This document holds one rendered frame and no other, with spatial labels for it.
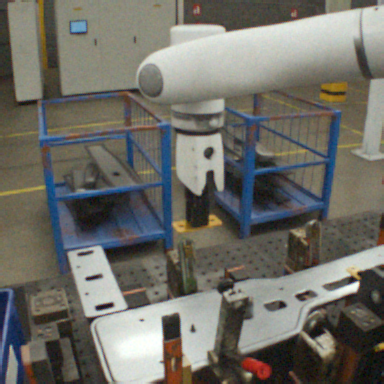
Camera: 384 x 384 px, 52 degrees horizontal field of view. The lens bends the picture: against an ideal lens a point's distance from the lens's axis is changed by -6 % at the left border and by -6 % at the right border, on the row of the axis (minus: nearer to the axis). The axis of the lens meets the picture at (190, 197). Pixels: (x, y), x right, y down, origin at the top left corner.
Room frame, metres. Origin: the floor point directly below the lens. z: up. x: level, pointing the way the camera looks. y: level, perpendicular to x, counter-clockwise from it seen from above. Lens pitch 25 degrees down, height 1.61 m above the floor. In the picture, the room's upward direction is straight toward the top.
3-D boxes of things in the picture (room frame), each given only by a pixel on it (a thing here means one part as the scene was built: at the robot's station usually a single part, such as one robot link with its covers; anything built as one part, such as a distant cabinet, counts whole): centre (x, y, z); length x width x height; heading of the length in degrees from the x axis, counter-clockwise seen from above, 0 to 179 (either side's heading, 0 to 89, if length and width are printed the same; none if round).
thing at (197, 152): (0.65, -0.01, 1.38); 0.10 x 0.07 x 0.11; 23
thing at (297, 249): (0.97, -0.31, 0.87); 0.12 x 0.09 x 0.35; 23
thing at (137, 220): (2.92, 0.70, 0.47); 1.20 x 0.80 x 0.95; 20
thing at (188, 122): (0.65, -0.01, 1.44); 0.09 x 0.08 x 0.03; 23
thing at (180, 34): (0.65, -0.01, 1.52); 0.09 x 0.08 x 0.13; 145
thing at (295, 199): (3.35, -0.53, 0.47); 1.20 x 0.80 x 0.95; 23
